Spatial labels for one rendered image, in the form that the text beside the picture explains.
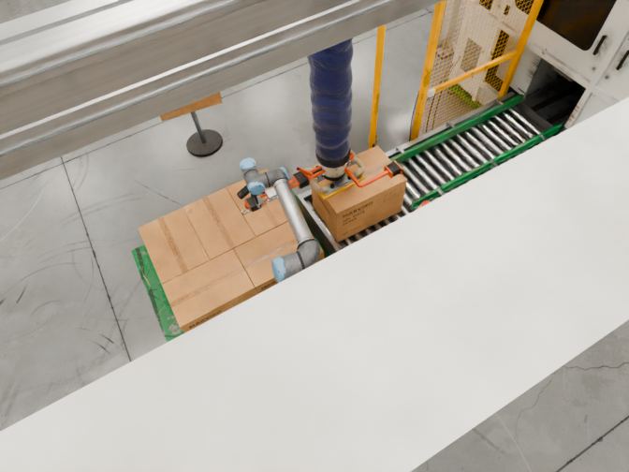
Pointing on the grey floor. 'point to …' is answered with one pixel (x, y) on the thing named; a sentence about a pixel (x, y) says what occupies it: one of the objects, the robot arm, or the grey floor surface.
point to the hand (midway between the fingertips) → (255, 202)
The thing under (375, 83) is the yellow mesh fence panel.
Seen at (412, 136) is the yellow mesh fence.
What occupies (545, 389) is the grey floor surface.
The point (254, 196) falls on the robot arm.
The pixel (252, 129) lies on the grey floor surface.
